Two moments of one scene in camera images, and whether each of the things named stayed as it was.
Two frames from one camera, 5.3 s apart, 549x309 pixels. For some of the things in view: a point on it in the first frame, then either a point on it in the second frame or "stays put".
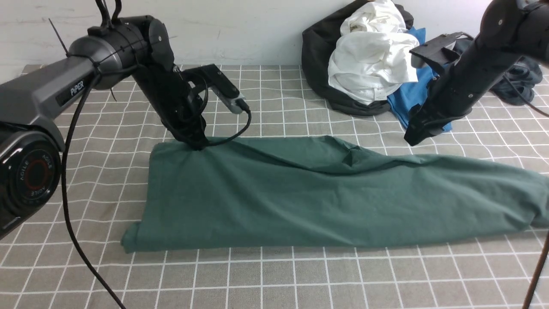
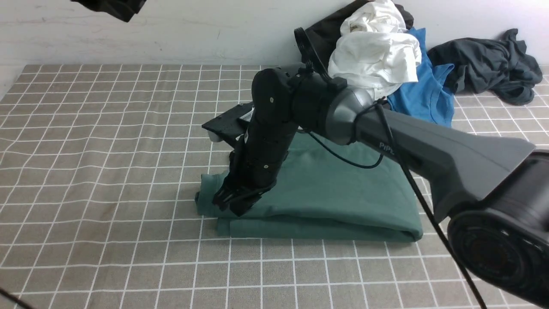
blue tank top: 408,97 stays put
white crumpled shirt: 373,56 stays put
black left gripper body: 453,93 to 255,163
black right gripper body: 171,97 to 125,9
